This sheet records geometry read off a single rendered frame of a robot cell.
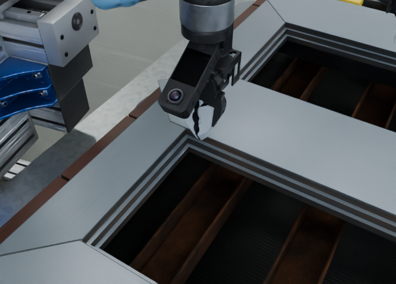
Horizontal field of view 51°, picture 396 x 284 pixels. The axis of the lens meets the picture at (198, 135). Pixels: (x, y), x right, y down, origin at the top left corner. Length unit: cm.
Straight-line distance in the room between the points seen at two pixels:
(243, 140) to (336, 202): 18
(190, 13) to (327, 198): 34
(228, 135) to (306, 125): 14
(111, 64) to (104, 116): 144
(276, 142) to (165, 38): 202
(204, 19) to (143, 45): 207
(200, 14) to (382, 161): 38
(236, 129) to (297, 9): 49
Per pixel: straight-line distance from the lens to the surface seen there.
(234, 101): 80
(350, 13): 115
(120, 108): 107
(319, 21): 109
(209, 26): 57
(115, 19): 294
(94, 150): 76
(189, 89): 58
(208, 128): 68
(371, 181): 70
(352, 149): 74
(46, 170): 96
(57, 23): 80
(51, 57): 83
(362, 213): 68
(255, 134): 73
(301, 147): 72
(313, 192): 68
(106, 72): 241
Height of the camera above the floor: 135
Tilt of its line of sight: 43 degrees down
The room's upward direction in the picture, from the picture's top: straight up
